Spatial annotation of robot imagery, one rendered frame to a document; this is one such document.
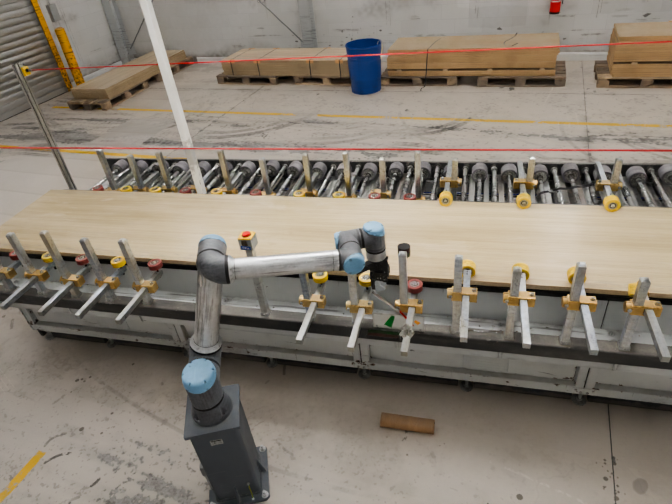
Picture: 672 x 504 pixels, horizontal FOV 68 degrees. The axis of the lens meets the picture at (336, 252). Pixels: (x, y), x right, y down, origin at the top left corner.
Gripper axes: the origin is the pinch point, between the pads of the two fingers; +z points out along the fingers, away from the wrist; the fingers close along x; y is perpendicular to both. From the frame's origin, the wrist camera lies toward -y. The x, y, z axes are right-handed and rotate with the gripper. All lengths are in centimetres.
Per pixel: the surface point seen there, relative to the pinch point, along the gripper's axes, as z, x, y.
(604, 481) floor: 100, -17, 113
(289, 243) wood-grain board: 9, 47, -60
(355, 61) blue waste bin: 49, 567, -135
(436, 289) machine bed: 20.2, 27.9, 26.3
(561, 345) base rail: 30, 5, 86
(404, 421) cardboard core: 92, -4, 11
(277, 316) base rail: 29, 6, -57
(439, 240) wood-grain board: 9, 57, 26
